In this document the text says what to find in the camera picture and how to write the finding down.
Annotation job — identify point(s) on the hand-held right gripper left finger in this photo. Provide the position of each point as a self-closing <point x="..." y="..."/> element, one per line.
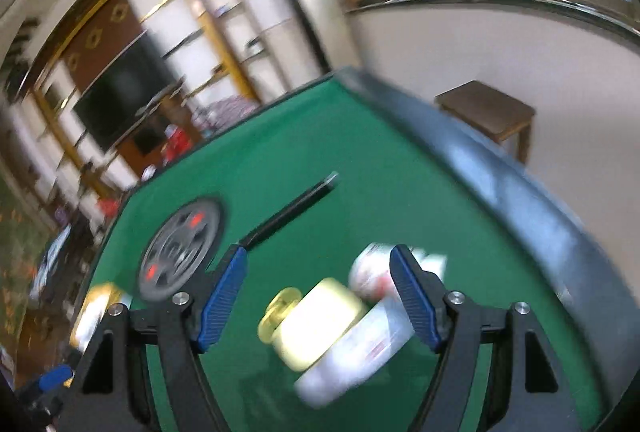
<point x="222" y="302"/>

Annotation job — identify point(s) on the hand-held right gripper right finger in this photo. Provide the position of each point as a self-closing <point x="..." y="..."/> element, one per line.
<point x="415" y="297"/>

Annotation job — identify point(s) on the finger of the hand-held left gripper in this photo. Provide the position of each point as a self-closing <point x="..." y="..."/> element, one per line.
<point x="55" y="377"/>

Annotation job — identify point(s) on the white box with yellow tape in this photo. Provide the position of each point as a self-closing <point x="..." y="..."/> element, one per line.
<point x="97" y="312"/>

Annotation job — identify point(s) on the white tube with red label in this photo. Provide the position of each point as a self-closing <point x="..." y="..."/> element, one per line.
<point x="360" y="357"/>

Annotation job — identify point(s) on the pale yellow bottle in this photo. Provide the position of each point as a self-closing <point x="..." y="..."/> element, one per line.
<point x="320" y="319"/>

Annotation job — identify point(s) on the small white bottle red label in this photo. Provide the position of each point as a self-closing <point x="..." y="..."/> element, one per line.
<point x="372" y="269"/>

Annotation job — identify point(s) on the round grey table control panel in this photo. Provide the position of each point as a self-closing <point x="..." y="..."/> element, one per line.
<point x="177" y="247"/>

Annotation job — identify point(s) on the dark green pen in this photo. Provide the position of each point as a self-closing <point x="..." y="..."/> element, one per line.
<point x="295" y="207"/>

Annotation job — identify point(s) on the red and white bag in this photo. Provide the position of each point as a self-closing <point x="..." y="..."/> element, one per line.
<point x="177" y="139"/>

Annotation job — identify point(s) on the brown television cabinet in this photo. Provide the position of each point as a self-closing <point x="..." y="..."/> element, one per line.
<point x="142" y="147"/>

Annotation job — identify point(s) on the purple patterned bedding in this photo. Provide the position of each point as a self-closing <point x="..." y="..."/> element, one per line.
<point x="225" y="112"/>

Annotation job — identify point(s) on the wooden stool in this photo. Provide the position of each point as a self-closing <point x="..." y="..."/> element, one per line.
<point x="487" y="109"/>

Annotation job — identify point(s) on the black television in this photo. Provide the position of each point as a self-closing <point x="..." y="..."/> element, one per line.
<point x="122" y="94"/>

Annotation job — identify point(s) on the white refrigerator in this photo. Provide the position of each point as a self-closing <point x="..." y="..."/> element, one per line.
<point x="295" y="2"/>

